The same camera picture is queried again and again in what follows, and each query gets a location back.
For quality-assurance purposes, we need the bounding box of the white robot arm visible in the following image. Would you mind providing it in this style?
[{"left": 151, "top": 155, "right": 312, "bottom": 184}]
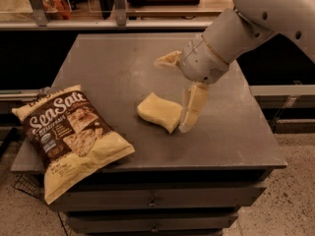
[{"left": 156, "top": 0, "right": 315, "bottom": 133}]

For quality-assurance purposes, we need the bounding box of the orange snack bag behind glass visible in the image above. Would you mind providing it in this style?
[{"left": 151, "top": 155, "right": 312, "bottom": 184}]
[{"left": 41, "top": 0, "right": 71, "bottom": 20}]

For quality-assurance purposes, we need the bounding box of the black wire rack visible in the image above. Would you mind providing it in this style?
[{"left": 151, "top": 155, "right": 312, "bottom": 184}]
[{"left": 14, "top": 174, "right": 40, "bottom": 199}]

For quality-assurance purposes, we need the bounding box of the drawer knob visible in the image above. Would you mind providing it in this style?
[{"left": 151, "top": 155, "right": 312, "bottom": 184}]
[
  {"left": 151, "top": 224, "right": 159, "bottom": 233},
  {"left": 148, "top": 197, "right": 158, "bottom": 207}
]

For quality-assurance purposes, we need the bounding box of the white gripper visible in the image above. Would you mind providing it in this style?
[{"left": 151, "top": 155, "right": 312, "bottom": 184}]
[{"left": 154, "top": 36, "right": 229, "bottom": 133}]

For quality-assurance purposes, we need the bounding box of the yellow sponge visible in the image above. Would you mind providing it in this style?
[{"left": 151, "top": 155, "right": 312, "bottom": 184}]
[{"left": 137, "top": 92, "right": 183, "bottom": 134}]

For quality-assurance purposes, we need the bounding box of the grey drawer cabinet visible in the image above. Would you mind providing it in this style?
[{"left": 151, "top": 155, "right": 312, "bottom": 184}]
[{"left": 10, "top": 32, "right": 288, "bottom": 236}]

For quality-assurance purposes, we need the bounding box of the top drawer knob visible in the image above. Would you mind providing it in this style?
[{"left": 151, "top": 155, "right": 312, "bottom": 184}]
[{"left": 148, "top": 197, "right": 158, "bottom": 207}]

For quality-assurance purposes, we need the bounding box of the metal rail with brackets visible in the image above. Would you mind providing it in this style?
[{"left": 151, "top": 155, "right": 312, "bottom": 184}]
[{"left": 0, "top": 0, "right": 217, "bottom": 30}]

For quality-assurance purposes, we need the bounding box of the brown sea salt chip bag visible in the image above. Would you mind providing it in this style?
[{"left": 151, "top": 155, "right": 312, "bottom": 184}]
[{"left": 12, "top": 85, "right": 135, "bottom": 205}]

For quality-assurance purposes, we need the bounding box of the lower drawer knob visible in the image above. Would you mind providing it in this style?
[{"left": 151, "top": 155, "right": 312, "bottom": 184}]
[{"left": 151, "top": 224, "right": 159, "bottom": 233}]

